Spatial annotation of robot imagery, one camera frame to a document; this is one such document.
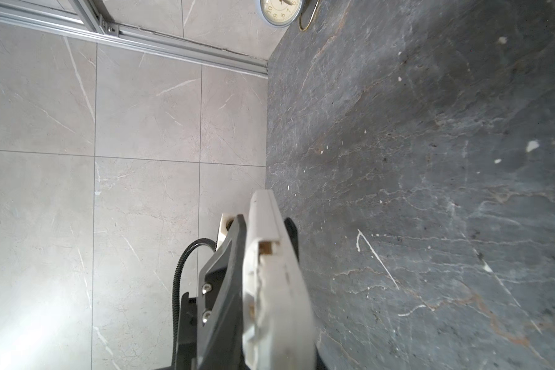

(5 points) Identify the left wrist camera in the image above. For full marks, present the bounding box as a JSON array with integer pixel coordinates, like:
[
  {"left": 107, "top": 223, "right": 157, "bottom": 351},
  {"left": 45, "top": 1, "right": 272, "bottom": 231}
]
[{"left": 216, "top": 213, "right": 235, "bottom": 251}]

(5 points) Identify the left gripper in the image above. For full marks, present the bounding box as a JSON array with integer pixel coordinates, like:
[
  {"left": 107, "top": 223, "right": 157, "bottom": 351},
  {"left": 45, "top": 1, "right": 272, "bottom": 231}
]
[{"left": 163, "top": 214, "right": 247, "bottom": 370}]

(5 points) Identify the small round clock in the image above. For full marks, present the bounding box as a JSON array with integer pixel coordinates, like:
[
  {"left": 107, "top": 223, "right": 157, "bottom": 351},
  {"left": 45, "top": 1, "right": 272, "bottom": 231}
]
[{"left": 255, "top": 0, "right": 321, "bottom": 32}]

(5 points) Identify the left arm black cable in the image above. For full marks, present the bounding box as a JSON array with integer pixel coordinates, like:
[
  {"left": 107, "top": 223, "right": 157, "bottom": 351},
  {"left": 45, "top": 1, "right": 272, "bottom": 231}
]
[{"left": 170, "top": 237, "right": 218, "bottom": 366}]

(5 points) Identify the white remote control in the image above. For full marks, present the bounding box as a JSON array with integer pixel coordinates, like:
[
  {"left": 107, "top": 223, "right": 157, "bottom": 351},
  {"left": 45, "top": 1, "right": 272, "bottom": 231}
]
[{"left": 242, "top": 190, "right": 316, "bottom": 369}]

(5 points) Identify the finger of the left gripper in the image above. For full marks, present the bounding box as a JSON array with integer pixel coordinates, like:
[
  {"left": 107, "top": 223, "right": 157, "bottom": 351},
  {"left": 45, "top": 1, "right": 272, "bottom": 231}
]
[{"left": 285, "top": 217, "right": 299, "bottom": 259}]

